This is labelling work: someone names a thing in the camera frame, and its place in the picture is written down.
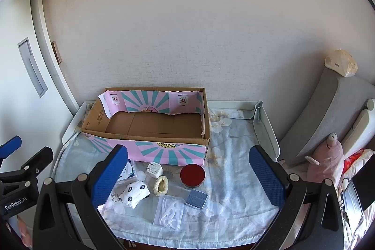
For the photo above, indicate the cream hair scrunchie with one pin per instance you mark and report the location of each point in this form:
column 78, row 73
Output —
column 155, row 190

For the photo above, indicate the pink plush toy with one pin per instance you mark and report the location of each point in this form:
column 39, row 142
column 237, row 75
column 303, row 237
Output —
column 325, row 159

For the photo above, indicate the laptop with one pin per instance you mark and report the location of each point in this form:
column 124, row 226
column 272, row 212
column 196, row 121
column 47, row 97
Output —
column 364, row 179

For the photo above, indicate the floral blanket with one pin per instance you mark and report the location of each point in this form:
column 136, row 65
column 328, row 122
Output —
column 360, row 228

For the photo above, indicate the white door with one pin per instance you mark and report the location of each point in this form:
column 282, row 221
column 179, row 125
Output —
column 11, row 77

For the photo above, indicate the clear floss pick box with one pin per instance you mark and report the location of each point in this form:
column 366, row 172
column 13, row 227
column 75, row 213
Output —
column 168, row 212

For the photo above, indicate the white pillow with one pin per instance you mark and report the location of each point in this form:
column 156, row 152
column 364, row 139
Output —
column 360, row 130

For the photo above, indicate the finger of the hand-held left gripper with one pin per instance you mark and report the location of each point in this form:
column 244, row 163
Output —
column 41, row 157
column 11, row 144

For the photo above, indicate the red round tin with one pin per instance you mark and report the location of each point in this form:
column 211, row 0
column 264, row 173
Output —
column 192, row 173

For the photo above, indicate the pink striped cardboard box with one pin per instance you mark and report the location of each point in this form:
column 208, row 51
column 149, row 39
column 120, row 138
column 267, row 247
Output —
column 152, row 124

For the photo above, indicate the cream plastic bag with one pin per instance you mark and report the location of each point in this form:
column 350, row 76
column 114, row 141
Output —
column 341, row 64

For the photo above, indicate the small blue-grey box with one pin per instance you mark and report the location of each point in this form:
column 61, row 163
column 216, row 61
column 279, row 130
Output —
column 195, row 198

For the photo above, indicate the brown wooden piece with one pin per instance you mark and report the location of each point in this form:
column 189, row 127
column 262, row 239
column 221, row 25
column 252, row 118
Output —
column 57, row 51

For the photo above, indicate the person's left hand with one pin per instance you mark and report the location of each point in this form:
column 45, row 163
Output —
column 25, row 231

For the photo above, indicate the white charger plug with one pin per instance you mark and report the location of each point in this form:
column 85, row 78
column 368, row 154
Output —
column 154, row 170

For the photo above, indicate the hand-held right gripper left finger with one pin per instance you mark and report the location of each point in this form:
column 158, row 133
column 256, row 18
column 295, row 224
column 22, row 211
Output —
column 110, row 176

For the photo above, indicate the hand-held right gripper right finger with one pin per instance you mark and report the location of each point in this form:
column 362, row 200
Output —
column 267, row 179

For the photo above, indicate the grey cushion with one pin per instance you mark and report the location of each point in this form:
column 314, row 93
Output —
column 322, row 109

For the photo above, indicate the white printed sock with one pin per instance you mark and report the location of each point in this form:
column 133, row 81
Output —
column 133, row 194

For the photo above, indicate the white door frame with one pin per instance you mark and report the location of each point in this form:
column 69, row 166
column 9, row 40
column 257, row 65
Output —
column 49, row 62

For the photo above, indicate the white packet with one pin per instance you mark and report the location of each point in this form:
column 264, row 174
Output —
column 126, row 172

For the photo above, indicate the red cloth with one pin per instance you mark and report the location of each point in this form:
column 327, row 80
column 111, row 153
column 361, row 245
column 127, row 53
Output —
column 351, row 163

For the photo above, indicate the floral bed sheet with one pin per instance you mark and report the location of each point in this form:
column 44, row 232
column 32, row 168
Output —
column 234, row 209

